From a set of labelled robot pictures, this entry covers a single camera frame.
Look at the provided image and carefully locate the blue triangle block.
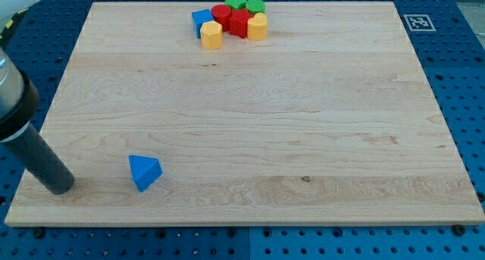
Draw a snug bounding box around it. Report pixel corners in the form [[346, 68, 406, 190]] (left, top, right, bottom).
[[128, 155, 163, 193]]

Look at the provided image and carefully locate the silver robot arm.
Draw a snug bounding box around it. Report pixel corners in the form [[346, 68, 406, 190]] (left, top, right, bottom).
[[1, 0, 41, 140]]

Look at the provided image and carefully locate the yellow hexagon block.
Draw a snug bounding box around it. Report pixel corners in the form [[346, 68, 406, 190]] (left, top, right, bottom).
[[200, 21, 224, 49]]

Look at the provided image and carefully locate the light wooden board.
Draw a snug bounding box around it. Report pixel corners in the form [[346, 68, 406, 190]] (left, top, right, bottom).
[[5, 2, 484, 227]]

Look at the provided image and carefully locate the yellow heart block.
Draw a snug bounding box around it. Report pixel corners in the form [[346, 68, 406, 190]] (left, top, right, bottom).
[[247, 13, 268, 41]]

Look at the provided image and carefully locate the red star block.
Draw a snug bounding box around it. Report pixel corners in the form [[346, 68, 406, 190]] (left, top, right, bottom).
[[229, 8, 253, 39]]

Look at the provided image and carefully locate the red cylinder block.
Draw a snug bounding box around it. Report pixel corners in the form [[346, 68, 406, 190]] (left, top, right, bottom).
[[211, 4, 232, 32]]

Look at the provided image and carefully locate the blue cube block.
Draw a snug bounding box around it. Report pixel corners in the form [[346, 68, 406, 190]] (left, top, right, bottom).
[[192, 9, 214, 39]]

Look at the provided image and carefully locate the green cylinder block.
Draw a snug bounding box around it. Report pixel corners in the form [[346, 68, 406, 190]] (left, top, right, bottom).
[[246, 0, 266, 14]]

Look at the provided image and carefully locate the green star block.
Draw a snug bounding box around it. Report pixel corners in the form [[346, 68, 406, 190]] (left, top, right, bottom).
[[224, 0, 246, 10]]

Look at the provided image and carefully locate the white fiducial marker tag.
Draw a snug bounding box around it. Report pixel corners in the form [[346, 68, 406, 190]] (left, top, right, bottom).
[[403, 14, 436, 32]]

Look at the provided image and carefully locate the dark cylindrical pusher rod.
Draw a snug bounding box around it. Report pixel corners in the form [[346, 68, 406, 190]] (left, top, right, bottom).
[[1, 124, 75, 195]]

